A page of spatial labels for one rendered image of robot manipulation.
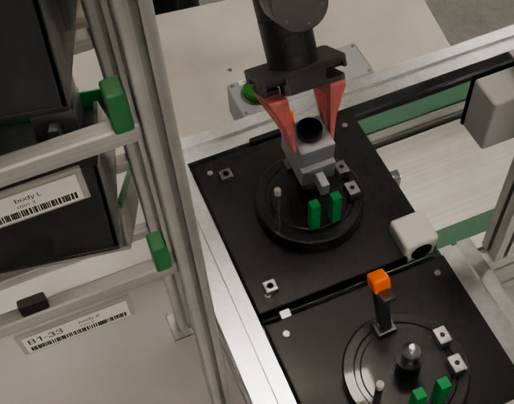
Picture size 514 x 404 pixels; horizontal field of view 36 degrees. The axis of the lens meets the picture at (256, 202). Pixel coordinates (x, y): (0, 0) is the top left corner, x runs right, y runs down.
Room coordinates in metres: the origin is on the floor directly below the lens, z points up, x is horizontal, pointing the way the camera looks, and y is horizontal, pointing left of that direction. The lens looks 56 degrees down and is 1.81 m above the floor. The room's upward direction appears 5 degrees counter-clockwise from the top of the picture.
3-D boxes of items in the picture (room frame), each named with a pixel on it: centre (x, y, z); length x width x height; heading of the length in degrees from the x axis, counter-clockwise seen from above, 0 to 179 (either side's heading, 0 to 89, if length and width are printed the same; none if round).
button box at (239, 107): (0.80, -0.08, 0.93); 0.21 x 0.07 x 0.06; 109
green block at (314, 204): (0.52, -0.07, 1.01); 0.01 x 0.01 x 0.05; 19
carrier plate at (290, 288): (0.57, -0.07, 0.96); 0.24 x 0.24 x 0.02; 19
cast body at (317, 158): (0.56, -0.07, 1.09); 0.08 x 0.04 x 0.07; 18
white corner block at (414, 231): (0.50, -0.19, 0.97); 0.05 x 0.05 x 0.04; 19
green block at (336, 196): (0.53, -0.09, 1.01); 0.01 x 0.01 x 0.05; 19
